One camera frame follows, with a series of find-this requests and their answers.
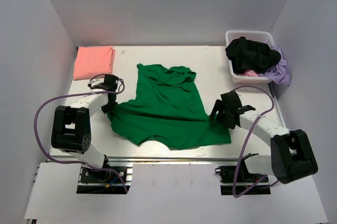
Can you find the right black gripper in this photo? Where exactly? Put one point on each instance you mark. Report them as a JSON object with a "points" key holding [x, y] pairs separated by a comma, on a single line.
{"points": [[218, 107]]}

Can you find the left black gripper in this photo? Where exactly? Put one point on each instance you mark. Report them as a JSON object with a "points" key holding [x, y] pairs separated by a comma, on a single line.
{"points": [[106, 109]]}

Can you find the green t shirt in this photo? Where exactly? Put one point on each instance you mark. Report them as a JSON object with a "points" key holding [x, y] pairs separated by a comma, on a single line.
{"points": [[168, 109]]}

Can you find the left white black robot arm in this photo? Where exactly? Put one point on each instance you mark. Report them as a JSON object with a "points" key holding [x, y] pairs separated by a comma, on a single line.
{"points": [[71, 131]]}

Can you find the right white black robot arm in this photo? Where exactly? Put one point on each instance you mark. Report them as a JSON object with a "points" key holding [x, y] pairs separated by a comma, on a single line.
{"points": [[291, 156]]}

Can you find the folded pink t shirt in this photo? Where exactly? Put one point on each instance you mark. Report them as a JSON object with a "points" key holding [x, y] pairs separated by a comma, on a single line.
{"points": [[91, 61]]}

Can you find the pink garment in basket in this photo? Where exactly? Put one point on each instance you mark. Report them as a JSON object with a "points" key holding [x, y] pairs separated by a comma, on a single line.
{"points": [[250, 73]]}

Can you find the black garment in basket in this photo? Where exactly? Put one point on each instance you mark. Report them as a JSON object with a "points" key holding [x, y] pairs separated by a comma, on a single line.
{"points": [[251, 55]]}

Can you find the lilac garment in basket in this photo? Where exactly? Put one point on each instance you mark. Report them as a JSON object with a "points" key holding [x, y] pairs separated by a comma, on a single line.
{"points": [[278, 73]]}

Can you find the white plastic laundry basket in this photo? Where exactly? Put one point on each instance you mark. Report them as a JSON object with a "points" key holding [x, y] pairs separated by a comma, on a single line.
{"points": [[257, 36]]}

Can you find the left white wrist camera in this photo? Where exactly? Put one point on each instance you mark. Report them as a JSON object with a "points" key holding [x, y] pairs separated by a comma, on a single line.
{"points": [[95, 83]]}

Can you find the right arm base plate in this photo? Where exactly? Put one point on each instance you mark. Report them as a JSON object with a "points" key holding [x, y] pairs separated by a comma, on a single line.
{"points": [[226, 174]]}

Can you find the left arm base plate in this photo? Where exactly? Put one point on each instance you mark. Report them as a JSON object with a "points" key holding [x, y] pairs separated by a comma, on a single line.
{"points": [[92, 176]]}

